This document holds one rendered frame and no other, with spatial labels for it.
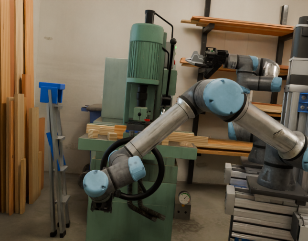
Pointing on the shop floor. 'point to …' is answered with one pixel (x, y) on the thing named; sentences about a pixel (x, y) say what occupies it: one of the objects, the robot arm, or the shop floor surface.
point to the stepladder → (54, 138)
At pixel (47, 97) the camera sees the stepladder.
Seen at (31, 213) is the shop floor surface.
